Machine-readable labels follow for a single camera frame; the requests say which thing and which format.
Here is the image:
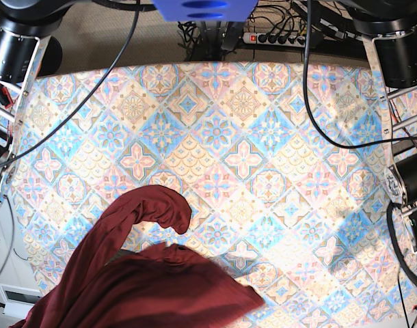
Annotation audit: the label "white power strip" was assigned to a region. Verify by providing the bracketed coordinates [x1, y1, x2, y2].
[242, 32, 306, 48]

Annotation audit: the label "tangled black cables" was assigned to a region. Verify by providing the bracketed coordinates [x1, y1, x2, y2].
[176, 0, 332, 62]

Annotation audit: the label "maroon t-shirt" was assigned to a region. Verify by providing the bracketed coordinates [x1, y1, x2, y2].
[18, 185, 264, 327]

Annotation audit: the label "blue plastic box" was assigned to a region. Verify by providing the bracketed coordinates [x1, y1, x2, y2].
[152, 0, 258, 22]

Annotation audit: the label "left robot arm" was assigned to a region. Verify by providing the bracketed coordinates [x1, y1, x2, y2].
[341, 1, 417, 287]

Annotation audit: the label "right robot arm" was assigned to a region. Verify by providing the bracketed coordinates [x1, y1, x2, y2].
[0, 1, 74, 203]

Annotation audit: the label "patterned tablecloth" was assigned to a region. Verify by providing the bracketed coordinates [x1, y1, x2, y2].
[12, 63, 417, 327]

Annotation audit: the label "black round stool base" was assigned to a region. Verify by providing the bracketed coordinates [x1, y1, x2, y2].
[38, 36, 63, 77]

